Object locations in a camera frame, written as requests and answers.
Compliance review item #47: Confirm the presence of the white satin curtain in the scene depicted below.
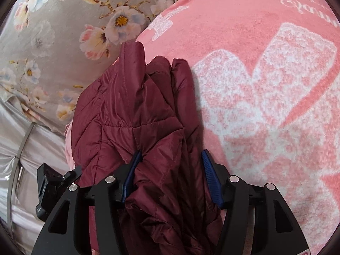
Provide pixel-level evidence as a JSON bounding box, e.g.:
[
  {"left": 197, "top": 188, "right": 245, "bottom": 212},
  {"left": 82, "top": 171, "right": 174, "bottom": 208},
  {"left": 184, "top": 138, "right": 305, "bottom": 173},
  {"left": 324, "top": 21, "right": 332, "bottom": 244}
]
[{"left": 1, "top": 102, "right": 69, "bottom": 254}]

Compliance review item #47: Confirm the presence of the maroon puffer jacket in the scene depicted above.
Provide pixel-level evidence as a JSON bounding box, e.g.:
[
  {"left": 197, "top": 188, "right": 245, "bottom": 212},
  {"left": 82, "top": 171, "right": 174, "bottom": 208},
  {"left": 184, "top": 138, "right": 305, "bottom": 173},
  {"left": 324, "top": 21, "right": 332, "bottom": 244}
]
[{"left": 71, "top": 42, "right": 222, "bottom": 254}]

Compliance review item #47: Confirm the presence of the grey floral bed sheet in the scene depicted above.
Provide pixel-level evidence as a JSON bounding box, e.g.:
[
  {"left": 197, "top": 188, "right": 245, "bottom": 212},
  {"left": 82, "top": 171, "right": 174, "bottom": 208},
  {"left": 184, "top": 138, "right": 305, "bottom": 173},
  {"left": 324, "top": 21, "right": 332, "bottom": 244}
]
[{"left": 1, "top": 0, "right": 177, "bottom": 133}]

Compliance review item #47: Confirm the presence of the pink patterned blanket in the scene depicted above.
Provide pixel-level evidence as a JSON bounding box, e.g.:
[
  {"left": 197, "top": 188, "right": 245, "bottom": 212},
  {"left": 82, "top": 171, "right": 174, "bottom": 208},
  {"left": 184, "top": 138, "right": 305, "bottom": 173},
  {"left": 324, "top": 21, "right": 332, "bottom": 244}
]
[{"left": 63, "top": 0, "right": 340, "bottom": 255}]

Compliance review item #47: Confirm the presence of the grey curtain tieback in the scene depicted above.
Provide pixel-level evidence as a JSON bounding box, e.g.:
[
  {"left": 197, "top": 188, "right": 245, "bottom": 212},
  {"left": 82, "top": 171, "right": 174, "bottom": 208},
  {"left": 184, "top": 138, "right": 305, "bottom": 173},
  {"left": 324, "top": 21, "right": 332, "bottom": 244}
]
[{"left": 6, "top": 122, "right": 36, "bottom": 238}]

